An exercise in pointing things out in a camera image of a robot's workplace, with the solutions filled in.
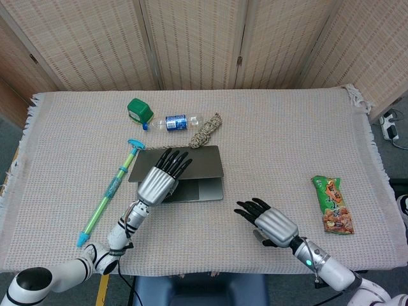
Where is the white power strip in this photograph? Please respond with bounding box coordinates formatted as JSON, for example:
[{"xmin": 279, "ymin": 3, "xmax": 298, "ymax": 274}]
[{"xmin": 379, "ymin": 110, "xmax": 400, "ymax": 141}]

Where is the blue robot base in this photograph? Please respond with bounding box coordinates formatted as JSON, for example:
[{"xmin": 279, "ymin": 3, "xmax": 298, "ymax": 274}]
[{"xmin": 132, "ymin": 273, "xmax": 268, "ymax": 306}]

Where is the green and blue water pump toy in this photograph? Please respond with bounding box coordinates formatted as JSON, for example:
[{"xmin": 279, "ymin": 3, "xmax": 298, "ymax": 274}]
[{"xmin": 76, "ymin": 139, "xmax": 146, "ymax": 249}]

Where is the green plastic container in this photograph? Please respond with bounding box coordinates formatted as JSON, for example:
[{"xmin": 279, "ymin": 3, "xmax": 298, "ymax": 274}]
[{"xmin": 127, "ymin": 98, "xmax": 154, "ymax": 124}]

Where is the silver laptop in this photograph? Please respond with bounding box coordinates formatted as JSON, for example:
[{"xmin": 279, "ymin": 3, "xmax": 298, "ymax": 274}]
[{"xmin": 127, "ymin": 145, "xmax": 225, "ymax": 203}]

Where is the right silver and black robot hand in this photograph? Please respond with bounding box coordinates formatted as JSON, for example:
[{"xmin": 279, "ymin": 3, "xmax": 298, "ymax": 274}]
[{"xmin": 233, "ymin": 198, "xmax": 300, "ymax": 249}]

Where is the white and black shoe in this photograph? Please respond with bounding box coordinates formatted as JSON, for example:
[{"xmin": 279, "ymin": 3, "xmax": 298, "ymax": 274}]
[{"xmin": 396, "ymin": 194, "xmax": 408, "ymax": 227}]

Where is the beige woven tablecloth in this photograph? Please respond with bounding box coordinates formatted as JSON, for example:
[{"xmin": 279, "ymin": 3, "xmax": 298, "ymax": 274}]
[{"xmin": 0, "ymin": 84, "xmax": 408, "ymax": 277}]

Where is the green snack bag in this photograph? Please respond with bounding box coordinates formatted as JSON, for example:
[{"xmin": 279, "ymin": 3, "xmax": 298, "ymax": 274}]
[{"xmin": 310, "ymin": 175, "xmax": 355, "ymax": 236}]

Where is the coiled camouflage rope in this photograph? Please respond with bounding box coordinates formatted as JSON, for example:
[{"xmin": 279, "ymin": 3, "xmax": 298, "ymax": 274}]
[{"xmin": 145, "ymin": 112, "xmax": 223, "ymax": 150}]

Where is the woven folding screen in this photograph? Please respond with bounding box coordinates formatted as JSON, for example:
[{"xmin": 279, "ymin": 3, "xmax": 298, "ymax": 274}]
[{"xmin": 0, "ymin": 0, "xmax": 408, "ymax": 124}]

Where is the black cable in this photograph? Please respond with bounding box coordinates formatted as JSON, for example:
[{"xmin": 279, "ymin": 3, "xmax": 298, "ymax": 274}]
[{"xmin": 117, "ymin": 254, "xmax": 135, "ymax": 306}]

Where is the left silver and black robot hand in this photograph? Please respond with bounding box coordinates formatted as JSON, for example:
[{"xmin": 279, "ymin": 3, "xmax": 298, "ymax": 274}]
[{"xmin": 136, "ymin": 147, "xmax": 194, "ymax": 207}]

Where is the clear bottle with blue label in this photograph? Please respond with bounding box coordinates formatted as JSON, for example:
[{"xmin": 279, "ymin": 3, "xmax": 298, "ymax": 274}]
[{"xmin": 142, "ymin": 113, "xmax": 205, "ymax": 132}]

